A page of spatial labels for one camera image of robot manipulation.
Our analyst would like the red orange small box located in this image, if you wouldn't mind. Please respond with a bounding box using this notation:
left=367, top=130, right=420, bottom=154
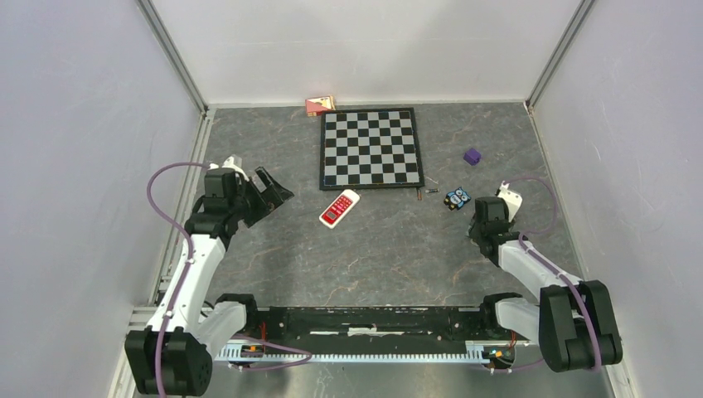
left=304, top=95, right=336, bottom=117

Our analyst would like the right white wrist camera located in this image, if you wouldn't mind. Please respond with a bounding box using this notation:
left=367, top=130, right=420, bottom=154
left=496, top=181, right=523, bottom=223

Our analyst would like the purple cable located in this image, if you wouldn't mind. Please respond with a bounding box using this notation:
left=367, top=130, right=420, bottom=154
left=505, top=177, right=603, bottom=371
left=146, top=161, right=212, bottom=398

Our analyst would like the purple cube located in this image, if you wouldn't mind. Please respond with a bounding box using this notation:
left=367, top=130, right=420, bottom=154
left=463, top=148, right=482, bottom=166

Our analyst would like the blue owl toy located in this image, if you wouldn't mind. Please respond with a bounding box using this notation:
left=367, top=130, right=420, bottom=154
left=444, top=187, right=472, bottom=211

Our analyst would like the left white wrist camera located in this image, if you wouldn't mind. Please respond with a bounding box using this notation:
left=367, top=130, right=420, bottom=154
left=208, top=155, right=250, bottom=182

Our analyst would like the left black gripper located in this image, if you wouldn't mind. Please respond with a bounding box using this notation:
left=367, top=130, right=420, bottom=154
left=229, top=167, right=293, bottom=228

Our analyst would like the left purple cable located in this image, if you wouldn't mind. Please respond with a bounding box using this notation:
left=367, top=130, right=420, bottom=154
left=146, top=161, right=212, bottom=398

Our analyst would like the white slotted cable duct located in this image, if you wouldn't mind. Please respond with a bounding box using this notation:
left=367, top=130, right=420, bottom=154
left=215, top=339, right=530, bottom=366

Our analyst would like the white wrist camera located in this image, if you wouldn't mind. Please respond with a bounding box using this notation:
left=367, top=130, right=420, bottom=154
left=496, top=181, right=523, bottom=223
left=208, top=155, right=250, bottom=182

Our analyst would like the black white chessboard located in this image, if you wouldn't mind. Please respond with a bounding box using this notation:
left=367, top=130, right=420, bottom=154
left=319, top=107, right=425, bottom=191

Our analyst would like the red white remote control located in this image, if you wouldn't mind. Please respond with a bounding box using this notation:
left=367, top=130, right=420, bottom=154
left=318, top=189, right=361, bottom=229

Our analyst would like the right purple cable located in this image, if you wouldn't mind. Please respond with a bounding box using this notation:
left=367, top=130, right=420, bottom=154
left=505, top=177, right=603, bottom=371

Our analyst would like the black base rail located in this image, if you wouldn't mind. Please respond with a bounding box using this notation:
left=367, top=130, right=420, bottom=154
left=242, top=306, right=523, bottom=355

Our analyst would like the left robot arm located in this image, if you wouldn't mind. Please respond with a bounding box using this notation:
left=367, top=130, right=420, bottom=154
left=124, top=163, right=294, bottom=397

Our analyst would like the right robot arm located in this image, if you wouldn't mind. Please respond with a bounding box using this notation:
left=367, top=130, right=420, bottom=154
left=468, top=197, right=623, bottom=372

